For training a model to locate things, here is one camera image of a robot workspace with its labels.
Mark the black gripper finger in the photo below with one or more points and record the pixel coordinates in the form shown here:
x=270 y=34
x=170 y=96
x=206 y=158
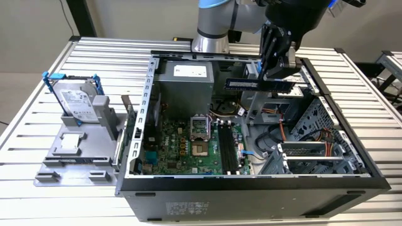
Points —
x=282 y=47
x=266 y=47

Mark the dark RAM stick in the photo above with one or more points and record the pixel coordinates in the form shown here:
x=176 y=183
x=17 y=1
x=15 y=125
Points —
x=75 y=162
x=239 y=84

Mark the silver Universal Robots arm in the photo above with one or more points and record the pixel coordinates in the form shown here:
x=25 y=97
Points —
x=214 y=23

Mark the black RAM slot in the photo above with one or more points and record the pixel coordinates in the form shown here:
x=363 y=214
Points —
x=230 y=148
x=226 y=148
x=222 y=148
x=234 y=148

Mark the grey metal optical drive bay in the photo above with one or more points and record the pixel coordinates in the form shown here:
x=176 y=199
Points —
x=296 y=94

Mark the yellow tipped black tool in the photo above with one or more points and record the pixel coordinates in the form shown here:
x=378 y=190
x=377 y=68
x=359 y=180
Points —
x=182 y=39

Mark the grey power supply unit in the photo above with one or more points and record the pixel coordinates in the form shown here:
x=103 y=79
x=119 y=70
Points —
x=184 y=94

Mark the CPU socket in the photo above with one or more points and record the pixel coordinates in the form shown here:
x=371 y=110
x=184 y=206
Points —
x=199 y=148

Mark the grey metal disk bay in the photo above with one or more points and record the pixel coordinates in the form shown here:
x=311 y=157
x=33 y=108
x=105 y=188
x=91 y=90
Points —
x=314 y=158

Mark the green motherboard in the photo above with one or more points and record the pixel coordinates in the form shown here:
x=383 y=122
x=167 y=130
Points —
x=175 y=146

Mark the black stand pole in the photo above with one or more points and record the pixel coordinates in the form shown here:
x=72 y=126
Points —
x=81 y=18

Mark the hard disk in blue carrier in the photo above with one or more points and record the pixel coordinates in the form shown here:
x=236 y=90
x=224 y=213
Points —
x=73 y=101

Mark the black grey PC case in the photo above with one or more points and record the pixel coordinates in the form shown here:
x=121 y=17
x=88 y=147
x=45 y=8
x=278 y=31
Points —
x=219 y=207

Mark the grey parts rack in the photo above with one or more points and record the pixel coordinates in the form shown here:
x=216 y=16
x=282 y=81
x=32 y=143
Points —
x=91 y=146

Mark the silver CPU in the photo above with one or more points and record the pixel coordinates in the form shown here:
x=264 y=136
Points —
x=69 y=142

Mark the blue plastic drive bracket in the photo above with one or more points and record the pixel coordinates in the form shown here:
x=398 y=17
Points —
x=258 y=67

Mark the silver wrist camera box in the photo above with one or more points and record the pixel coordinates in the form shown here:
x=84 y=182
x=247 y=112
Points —
x=335 y=9

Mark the metal frame table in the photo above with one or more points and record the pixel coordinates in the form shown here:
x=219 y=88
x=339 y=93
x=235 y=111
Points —
x=390 y=58

